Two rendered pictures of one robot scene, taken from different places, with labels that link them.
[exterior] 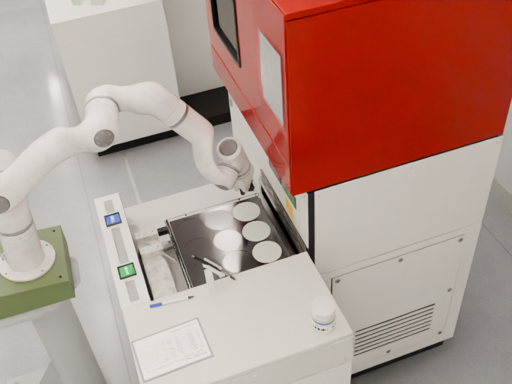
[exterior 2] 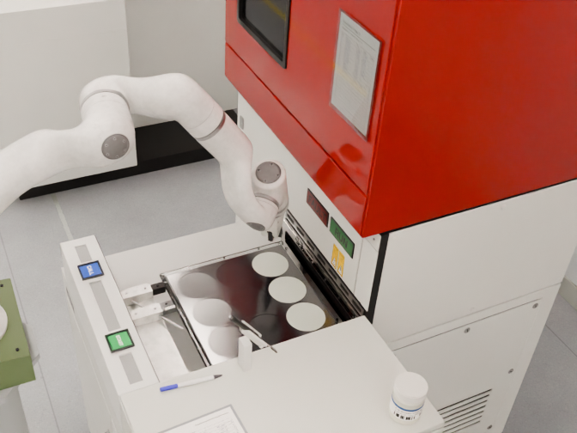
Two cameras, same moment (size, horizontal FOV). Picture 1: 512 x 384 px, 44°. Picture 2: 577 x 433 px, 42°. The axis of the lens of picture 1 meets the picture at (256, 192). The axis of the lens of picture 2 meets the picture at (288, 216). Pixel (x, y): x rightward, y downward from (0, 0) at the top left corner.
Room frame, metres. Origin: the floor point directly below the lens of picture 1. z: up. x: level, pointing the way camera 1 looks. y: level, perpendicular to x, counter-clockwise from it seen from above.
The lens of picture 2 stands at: (0.14, 0.34, 2.30)
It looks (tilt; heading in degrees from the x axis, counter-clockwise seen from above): 38 degrees down; 347
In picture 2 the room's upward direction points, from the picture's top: 5 degrees clockwise
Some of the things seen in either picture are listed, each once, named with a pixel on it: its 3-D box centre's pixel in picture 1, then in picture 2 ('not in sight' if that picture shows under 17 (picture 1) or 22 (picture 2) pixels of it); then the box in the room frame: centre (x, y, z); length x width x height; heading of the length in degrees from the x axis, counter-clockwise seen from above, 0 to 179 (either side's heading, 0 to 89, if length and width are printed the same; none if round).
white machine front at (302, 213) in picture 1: (266, 164); (297, 203); (1.77, -0.05, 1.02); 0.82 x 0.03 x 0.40; 16
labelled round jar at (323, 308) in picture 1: (323, 315); (408, 398); (1.09, -0.16, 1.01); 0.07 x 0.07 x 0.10
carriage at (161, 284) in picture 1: (158, 272); (155, 344); (1.43, 0.36, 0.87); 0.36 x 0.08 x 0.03; 16
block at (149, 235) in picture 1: (146, 235); (136, 294); (1.59, 0.41, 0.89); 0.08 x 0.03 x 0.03; 106
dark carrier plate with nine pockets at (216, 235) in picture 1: (228, 240); (250, 301); (1.53, 0.11, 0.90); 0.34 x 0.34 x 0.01; 16
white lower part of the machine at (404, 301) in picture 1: (344, 248); (372, 320); (1.87, -0.37, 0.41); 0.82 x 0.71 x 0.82; 16
